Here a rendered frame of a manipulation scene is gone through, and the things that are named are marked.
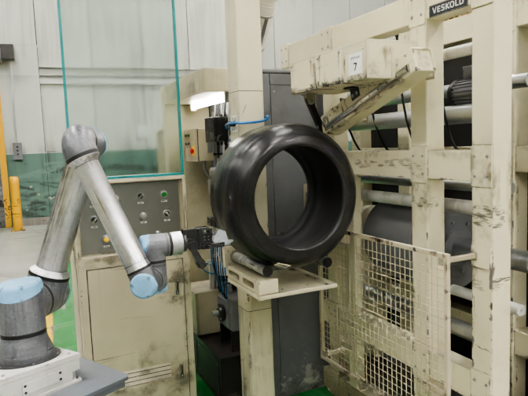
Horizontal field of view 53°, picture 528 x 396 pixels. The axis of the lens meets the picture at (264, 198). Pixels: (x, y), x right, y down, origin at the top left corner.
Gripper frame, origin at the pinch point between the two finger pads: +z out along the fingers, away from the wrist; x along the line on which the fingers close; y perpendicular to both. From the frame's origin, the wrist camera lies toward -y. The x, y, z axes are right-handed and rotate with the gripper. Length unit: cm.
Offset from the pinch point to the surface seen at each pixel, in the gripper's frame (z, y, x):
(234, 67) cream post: 18, 74, 32
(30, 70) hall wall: -43, 196, 931
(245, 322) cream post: 18, -46, 32
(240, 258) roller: 10.4, -11.1, 16.3
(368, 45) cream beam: 45, 74, -33
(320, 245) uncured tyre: 34.8, -3.3, -12.6
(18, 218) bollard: -85, -81, 870
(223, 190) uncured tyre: -3.2, 21.5, -3.6
